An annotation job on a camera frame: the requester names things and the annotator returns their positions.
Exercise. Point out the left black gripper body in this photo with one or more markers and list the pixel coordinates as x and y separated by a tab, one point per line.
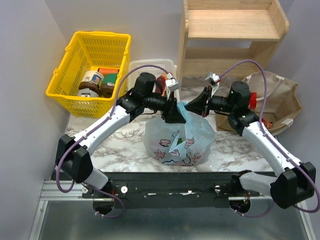
169	109

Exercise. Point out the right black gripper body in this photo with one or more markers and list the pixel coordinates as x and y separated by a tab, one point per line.
205	102

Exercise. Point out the light blue plastic bag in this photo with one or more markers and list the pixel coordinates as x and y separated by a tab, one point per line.
179	144

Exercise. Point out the red assorted candy bag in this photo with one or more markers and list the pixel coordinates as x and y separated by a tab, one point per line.
267	124

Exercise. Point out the brown burlap tote bag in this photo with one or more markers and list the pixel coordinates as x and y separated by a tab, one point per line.
282	105

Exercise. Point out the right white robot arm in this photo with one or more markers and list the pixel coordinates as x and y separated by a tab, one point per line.
294	181

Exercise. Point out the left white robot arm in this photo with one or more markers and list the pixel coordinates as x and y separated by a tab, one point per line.
73	156

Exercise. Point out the white plastic tray basket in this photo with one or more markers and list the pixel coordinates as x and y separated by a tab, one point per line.
150	67

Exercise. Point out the green brown-lid jar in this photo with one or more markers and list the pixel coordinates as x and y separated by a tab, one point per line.
108	85

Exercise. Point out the yellow plastic shopping basket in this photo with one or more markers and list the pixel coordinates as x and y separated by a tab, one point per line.
76	82

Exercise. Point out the white brown-lid jar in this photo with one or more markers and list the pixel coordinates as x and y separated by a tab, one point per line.
92	80

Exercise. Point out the white small cup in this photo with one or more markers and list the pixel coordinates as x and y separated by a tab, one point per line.
86	92

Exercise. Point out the wooden shelf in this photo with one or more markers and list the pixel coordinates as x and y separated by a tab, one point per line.
216	34

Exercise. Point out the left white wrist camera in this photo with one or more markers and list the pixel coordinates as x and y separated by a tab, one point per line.
171	83

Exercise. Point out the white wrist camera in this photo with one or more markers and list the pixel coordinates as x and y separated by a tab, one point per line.
213	78
171	83

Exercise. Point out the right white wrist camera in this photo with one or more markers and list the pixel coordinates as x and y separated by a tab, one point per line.
213	78

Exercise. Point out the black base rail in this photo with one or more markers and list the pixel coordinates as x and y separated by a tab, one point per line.
164	190

